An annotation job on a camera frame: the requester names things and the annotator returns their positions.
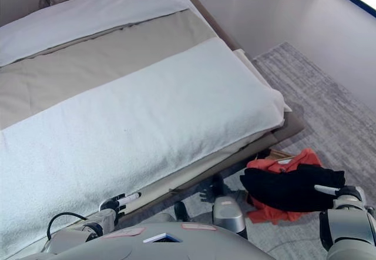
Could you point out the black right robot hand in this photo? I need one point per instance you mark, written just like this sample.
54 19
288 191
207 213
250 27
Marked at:
348 193

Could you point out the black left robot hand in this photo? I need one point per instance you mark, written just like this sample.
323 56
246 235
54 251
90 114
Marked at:
113 204

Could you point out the black garment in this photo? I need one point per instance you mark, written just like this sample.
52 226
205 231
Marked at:
288 186

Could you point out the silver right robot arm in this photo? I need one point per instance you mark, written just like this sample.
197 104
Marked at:
349 227

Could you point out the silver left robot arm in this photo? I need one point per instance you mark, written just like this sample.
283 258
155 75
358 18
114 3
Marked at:
88 227

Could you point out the wooden laundry basket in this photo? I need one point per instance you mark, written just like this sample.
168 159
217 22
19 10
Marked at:
279 154

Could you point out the grey robot torso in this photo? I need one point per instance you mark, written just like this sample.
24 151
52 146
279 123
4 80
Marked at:
147 246

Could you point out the white textured blanket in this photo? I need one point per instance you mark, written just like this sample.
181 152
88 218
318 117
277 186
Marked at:
132 130

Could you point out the orange garment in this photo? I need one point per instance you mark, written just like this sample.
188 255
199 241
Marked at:
273 213

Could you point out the cream mattress sheet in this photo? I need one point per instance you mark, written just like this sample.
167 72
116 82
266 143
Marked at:
211 163

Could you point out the silver right robot leg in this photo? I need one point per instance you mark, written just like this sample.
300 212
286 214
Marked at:
229 213

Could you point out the beige duvet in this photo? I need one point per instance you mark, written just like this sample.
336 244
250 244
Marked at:
102 63

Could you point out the brown bed frame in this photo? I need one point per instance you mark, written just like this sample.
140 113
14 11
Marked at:
290 127

